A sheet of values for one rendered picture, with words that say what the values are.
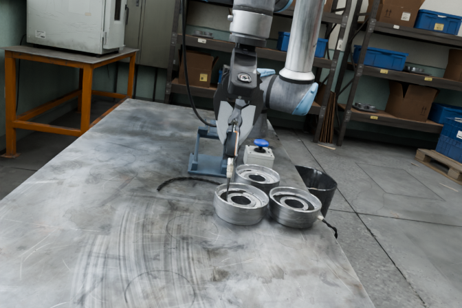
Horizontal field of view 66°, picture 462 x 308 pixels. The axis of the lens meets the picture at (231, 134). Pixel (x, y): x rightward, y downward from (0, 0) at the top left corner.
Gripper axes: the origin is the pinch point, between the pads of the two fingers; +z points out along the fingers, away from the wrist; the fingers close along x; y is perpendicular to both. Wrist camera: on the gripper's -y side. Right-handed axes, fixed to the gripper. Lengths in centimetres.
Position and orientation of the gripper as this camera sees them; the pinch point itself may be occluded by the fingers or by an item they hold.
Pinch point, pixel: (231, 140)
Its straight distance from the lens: 70.5
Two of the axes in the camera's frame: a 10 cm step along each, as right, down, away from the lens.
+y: -0.6, -3.0, 9.5
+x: -9.8, -1.4, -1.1
